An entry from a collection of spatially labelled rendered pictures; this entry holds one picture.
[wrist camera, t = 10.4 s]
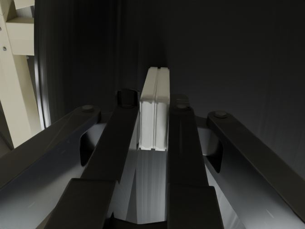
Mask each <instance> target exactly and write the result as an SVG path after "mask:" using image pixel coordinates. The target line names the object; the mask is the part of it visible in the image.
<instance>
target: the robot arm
mask: <svg viewBox="0 0 305 229"><path fill-rule="evenodd" d="M139 147H140V148H141V149H144V150H151V148H154V149H155V150H159V151H165V149H167V152H166V184H165V215H164V221H161V222H154V223H147V224H135V223H131V222H128V221H126V215H127V210H128V204H129V199H130V194H131V189H132V184H133V178H134V173H135V168H136V163H137V158H138V152H139ZM205 165H206V167H207V168H208V170H209V171H210V173H211V174H212V176H213V178H214V180H215V181H216V182H217V184H218V186H219V187H220V189H221V190H222V192H223V194H224V195H225V197H226V198H227V200H228V202H229V203H230V205H231V206H232V208H233V209H234V211H235V213H236V214H237V216H238V217H239V219H240V221H241V222H242V224H243V225H244V227H245V228H246V229H305V179H304V178H302V177H301V176H300V175H299V174H298V173H297V172H296V171H294V170H293V169H292V168H291V167H290V166H289V165H288V164H287V163H286V162H285V161H284V160H282V159H281V158H280V157H279V156H278V155H277V154H276V153H275V152H273V151H272V150H271V149H270V148H269V147H268V146H267V145H265V144H264V143H263V142H262V141H261V140H260V139H259V138H258V137H256V136H255V135H254V134H253V133H252V132H251V131H250V130H248V129H247V128H246V127H245V126H244V125H243V124H242V123H241V122H240V121H239V120H238V119H236V118H235V117H234V116H233V115H231V114H230V113H227V112H225V111H221V110H219V111H212V112H209V113H208V114H207V118H203V117H199V116H196V115H195V114H194V109H193V108H192V107H190V103H189V98H188V96H187V95H185V94H173V93H170V79H169V69H168V68H165V67H161V68H160V69H158V68H157V67H150V68H149V69H148V74H147V77H146V80H145V83H144V87H143V91H142V92H139V90H136V89H131V88H123V89H118V90H116V91H115V107H114V109H113V111H112V112H111V113H104V114H101V109H100V108H99V107H97V106H94V105H84V106H80V107H78V108H76V109H75V110H73V111H71V112H70V113H68V114H67V115H65V116H64V117H62V118H61V119H59V120H58V121H56V122H54V123H53V124H52V125H50V126H49V127H47V128H45V129H44V130H42V131H41V132H39V133H38V134H36V135H35V136H33V137H32V138H30V139H29V140H27V141H25V142H24V143H22V144H21V145H19V146H18V147H16V148H15V149H13V150H12V151H10V152H8V153H7V154H5V155H4V156H2V157H1V158H0V229H36V228H37V227H38V226H39V225H40V223H41V222H42V221H43V220H44V219H45V218H46V217H47V216H48V215H49V213H50V212H51V211H52V210H53V209H54V210H53V212H52V214H51V216H50V218H49V220H48V222H47V224H46V225H45V227H44V229H224V225H223V221H222V217H221V212H220V208H219V203H218V199H217V195H216V190H215V187H214V186H209V183H208V178H207V173H206V168H205Z"/></svg>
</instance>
